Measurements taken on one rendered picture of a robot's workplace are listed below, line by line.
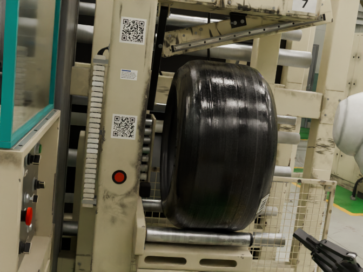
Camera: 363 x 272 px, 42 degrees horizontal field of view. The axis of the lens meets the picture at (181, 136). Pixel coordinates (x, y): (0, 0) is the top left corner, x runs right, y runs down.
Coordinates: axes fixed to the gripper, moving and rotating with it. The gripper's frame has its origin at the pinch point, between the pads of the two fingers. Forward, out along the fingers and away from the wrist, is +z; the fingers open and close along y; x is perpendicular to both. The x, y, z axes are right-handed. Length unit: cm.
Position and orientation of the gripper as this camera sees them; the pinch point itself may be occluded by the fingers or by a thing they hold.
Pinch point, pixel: (306, 239)
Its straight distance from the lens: 142.1
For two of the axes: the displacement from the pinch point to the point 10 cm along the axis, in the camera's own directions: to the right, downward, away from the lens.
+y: -1.6, 7.6, 6.3
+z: -7.1, -5.4, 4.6
